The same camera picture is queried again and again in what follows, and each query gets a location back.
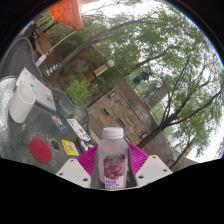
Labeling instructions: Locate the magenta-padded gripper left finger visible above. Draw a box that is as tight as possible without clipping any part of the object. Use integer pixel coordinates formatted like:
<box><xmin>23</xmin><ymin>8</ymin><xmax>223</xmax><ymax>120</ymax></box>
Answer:
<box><xmin>55</xmin><ymin>145</ymin><xmax>101</xmax><ymax>189</ymax></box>

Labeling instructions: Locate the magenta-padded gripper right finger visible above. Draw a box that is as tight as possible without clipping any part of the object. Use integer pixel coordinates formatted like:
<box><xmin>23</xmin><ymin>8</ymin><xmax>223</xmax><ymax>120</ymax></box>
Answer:
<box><xmin>126</xmin><ymin>143</ymin><xmax>174</xmax><ymax>188</ymax></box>

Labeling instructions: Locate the pink juice bottle white cap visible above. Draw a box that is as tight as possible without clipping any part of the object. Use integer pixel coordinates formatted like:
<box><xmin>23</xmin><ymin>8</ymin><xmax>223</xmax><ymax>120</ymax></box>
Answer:
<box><xmin>97</xmin><ymin>127</ymin><xmax>130</xmax><ymax>191</ymax></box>

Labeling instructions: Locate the black laptop with stickers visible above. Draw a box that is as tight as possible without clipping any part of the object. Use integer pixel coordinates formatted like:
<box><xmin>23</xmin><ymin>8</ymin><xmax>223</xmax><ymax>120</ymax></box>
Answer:
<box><xmin>75</xmin><ymin>137</ymin><xmax>98</xmax><ymax>155</ymax></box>

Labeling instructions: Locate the yellow card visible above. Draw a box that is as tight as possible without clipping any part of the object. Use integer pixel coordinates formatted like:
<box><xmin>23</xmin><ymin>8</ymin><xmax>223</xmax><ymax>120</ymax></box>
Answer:
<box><xmin>61</xmin><ymin>139</ymin><xmax>80</xmax><ymax>157</ymax></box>

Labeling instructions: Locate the white printed booklet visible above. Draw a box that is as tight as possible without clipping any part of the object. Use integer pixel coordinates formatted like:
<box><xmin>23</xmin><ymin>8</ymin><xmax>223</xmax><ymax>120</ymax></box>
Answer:
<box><xmin>66</xmin><ymin>118</ymin><xmax>92</xmax><ymax>142</ymax></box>

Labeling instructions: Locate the flat round red coaster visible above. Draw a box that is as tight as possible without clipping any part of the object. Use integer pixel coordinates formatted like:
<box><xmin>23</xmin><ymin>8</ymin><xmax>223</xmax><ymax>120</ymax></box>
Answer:
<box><xmin>29</xmin><ymin>138</ymin><xmax>53</xmax><ymax>164</ymax></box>

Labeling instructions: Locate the small colourful card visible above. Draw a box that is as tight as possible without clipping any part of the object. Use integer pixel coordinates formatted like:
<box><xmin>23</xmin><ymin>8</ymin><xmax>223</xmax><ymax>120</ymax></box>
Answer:
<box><xmin>50</xmin><ymin>114</ymin><xmax>68</xmax><ymax>134</ymax></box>

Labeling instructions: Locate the person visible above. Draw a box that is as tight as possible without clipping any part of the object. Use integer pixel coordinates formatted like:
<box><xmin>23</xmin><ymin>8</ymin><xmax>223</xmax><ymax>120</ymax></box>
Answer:
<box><xmin>132</xmin><ymin>70</ymin><xmax>153</xmax><ymax>86</ymax></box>
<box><xmin>143</xmin><ymin>84</ymin><xmax>158</xmax><ymax>99</ymax></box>

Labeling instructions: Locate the green plant in teal pot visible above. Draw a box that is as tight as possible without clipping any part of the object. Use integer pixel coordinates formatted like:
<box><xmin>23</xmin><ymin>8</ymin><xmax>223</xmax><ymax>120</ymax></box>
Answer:
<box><xmin>54</xmin><ymin>77</ymin><xmax>99</xmax><ymax>118</ymax></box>

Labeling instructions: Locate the white cup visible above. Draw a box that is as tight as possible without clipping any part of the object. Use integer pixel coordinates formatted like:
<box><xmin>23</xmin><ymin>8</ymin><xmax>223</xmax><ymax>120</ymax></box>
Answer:
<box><xmin>8</xmin><ymin>83</ymin><xmax>37</xmax><ymax>124</ymax></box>

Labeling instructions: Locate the silver laptop with stickers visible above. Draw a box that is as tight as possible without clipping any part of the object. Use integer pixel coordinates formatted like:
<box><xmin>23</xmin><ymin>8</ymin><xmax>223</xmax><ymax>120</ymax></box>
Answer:
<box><xmin>15</xmin><ymin>67</ymin><xmax>58</xmax><ymax>113</ymax></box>

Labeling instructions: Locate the blue yellow striped cone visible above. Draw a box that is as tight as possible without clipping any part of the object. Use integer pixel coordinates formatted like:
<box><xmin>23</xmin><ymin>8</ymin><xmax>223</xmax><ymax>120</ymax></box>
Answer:
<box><xmin>44</xmin><ymin>62</ymin><xmax>62</xmax><ymax>78</ymax></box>

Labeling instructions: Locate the group of dark patio chairs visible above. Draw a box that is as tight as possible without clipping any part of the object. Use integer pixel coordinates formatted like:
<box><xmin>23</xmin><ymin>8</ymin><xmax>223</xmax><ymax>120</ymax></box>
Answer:
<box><xmin>28</xmin><ymin>22</ymin><xmax>43</xmax><ymax>43</ymax></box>

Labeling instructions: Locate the orange canopy tent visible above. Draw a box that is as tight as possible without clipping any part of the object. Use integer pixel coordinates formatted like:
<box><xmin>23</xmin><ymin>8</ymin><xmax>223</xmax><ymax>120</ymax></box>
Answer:
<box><xmin>33</xmin><ymin>0</ymin><xmax>85</xmax><ymax>68</ymax></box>

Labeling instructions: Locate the small dark tape ring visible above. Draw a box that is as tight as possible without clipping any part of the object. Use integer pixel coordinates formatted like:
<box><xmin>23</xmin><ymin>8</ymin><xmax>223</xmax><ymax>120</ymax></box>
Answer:
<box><xmin>48</xmin><ymin>138</ymin><xmax>62</xmax><ymax>154</ymax></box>

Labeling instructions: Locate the globe lamp post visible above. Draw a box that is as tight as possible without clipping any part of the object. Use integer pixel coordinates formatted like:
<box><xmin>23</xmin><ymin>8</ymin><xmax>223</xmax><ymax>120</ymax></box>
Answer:
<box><xmin>84</xmin><ymin>59</ymin><xmax>116</xmax><ymax>84</ymax></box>

